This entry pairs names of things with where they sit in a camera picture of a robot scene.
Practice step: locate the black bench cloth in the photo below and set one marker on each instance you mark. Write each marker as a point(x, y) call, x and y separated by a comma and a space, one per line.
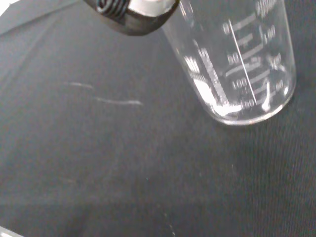
point(148, 160)

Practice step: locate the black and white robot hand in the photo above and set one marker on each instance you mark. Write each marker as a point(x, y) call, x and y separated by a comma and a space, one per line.
point(138, 21)

